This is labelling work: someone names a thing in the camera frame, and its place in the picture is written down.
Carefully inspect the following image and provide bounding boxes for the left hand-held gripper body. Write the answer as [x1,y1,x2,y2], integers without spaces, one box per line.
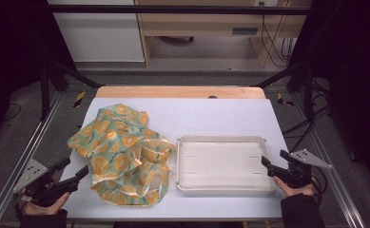
[12,159,79,207]

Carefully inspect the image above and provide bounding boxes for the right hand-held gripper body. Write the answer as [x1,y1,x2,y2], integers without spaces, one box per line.
[267,148,333,189]

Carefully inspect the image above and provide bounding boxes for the green orange-print cloth bag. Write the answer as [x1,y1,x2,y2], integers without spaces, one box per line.
[67,103,177,208]

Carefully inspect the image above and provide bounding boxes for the white plastic tray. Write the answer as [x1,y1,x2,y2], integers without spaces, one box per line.
[175,135,277,194]

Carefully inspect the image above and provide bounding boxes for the person's right hand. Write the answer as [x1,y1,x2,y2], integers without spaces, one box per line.
[272,175,319,198]

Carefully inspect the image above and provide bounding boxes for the person's left hand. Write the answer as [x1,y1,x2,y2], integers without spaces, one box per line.
[21,191,70,217]

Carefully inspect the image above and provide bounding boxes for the yellow black floor tape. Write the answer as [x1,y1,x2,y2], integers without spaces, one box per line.
[276,92,295,107]
[72,90,87,108]

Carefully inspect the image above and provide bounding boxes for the white table mat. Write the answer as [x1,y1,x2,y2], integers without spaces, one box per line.
[60,97,290,221]

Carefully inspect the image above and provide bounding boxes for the black curtain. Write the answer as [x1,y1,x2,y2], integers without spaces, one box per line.
[0,0,76,150]
[290,0,370,191]

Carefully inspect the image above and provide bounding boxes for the wooden table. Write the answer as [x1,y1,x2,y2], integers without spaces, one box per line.
[95,85,266,100]

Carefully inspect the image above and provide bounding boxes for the white cabinet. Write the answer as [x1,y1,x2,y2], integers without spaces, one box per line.
[48,0,146,63]

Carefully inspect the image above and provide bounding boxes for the wooden desk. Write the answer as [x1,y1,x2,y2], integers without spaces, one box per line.
[134,0,314,68]

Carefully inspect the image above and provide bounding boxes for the right hand-held gripper cable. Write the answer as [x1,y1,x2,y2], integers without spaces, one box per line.
[310,165,329,203]

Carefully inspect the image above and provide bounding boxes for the black floor cables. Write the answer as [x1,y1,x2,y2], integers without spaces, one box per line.
[282,104,333,154]

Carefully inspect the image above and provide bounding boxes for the aluminium rail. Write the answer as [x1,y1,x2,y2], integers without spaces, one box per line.
[291,93,366,228]
[0,91,65,228]

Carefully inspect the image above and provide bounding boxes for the black frame stand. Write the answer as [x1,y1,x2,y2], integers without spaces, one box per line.
[252,60,317,123]
[39,59,105,122]

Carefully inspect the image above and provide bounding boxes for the thin black floor cable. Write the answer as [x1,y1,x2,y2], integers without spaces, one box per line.
[0,103,23,123]

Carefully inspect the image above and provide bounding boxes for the black cables at desk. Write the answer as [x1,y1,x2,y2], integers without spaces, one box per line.
[259,1,298,68]

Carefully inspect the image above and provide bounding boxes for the black horizontal frame bar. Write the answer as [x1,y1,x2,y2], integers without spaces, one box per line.
[46,4,312,16]

